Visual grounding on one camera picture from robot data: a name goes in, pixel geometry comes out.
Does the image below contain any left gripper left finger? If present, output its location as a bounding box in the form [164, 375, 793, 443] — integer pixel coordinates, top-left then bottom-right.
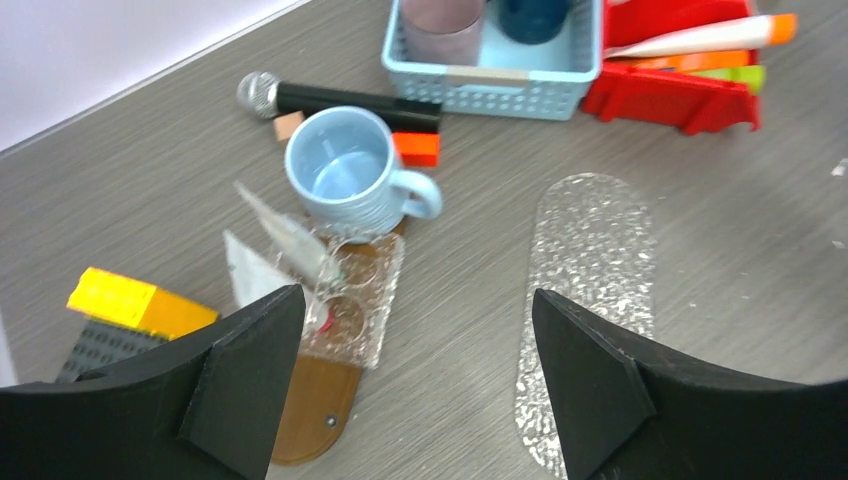
[1, 285, 306, 479]

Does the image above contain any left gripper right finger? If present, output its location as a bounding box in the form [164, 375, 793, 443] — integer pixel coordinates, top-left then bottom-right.
[532, 289, 847, 479]

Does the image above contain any clear acrylic toothbrush holder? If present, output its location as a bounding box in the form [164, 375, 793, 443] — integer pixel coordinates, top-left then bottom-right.
[299, 226, 405, 369]

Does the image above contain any teal cap toothpaste tube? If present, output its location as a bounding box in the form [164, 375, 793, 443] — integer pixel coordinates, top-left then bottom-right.
[233, 181, 345, 285]

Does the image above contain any light blue mug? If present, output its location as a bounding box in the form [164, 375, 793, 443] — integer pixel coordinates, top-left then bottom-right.
[284, 106, 444, 233]

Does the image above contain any pink cap toothpaste tube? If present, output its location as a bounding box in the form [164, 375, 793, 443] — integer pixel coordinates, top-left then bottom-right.
[223, 230, 335, 332]

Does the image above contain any brown wooden oval tray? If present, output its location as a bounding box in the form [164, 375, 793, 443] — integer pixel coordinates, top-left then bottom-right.
[270, 221, 407, 467]

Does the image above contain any clear textured oval tray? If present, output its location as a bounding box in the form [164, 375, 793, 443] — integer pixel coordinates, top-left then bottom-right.
[514, 173, 656, 479]

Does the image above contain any green toothpaste tube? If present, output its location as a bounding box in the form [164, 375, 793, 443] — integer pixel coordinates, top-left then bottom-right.
[688, 65, 767, 95]

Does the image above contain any orange cap toothpaste tube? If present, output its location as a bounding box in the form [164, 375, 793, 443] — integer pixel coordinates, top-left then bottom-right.
[604, 13, 798, 58]

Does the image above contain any grey building baseplate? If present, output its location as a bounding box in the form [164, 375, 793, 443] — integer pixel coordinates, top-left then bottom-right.
[55, 318, 168, 383]

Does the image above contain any yellow building brick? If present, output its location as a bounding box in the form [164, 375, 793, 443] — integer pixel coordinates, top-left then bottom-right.
[66, 267, 219, 340]

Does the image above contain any small wooden cube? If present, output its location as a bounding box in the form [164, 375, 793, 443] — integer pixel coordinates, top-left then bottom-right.
[272, 111, 305, 145]

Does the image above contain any black microphone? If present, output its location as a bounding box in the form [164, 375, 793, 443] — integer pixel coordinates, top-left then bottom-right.
[236, 72, 442, 133]

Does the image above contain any red plastic bin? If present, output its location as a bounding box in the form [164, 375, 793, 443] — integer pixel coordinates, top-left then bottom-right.
[580, 0, 761, 135]

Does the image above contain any red orange block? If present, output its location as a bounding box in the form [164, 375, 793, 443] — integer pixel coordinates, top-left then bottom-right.
[392, 132, 440, 168]

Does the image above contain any light blue plastic basket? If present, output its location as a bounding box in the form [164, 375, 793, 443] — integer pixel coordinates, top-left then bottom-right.
[381, 1, 605, 121]

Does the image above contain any dark blue mug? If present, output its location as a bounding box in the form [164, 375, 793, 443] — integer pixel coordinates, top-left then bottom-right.
[498, 0, 572, 45]

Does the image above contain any mauve mug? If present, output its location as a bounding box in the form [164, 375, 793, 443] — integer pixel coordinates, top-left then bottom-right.
[400, 0, 486, 66]

